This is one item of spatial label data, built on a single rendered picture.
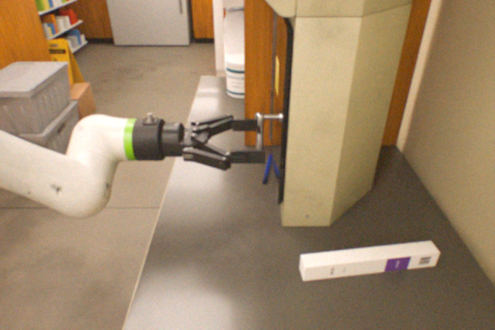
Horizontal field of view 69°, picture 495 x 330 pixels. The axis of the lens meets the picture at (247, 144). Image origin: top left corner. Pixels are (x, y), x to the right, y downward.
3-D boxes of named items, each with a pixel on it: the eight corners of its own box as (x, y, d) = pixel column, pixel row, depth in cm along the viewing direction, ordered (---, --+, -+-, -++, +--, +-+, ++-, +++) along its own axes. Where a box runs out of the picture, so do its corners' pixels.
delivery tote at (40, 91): (79, 99, 298) (69, 60, 281) (44, 135, 246) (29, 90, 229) (29, 99, 298) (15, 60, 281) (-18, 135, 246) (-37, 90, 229)
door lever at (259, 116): (279, 152, 79) (278, 146, 81) (281, 113, 74) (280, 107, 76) (254, 152, 79) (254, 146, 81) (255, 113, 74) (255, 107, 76)
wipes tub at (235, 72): (257, 86, 159) (257, 53, 152) (258, 99, 148) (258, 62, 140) (227, 86, 159) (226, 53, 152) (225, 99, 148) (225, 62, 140)
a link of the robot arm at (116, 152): (72, 103, 78) (89, 137, 86) (51, 148, 70) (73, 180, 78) (137, 103, 78) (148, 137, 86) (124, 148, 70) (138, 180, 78)
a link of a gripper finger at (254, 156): (230, 149, 72) (230, 151, 71) (265, 149, 72) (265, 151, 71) (230, 161, 74) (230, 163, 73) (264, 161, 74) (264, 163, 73)
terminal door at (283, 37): (273, 141, 109) (279, -1, 88) (281, 208, 82) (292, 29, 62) (270, 141, 109) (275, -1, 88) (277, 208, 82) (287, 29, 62)
